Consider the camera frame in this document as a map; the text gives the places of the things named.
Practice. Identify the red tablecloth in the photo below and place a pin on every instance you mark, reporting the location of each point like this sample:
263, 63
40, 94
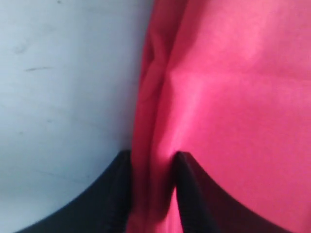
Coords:
228, 81

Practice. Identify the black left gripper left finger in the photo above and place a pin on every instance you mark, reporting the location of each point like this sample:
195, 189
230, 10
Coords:
103, 207

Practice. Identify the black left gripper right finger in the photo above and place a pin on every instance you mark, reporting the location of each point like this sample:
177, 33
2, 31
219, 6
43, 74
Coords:
204, 207

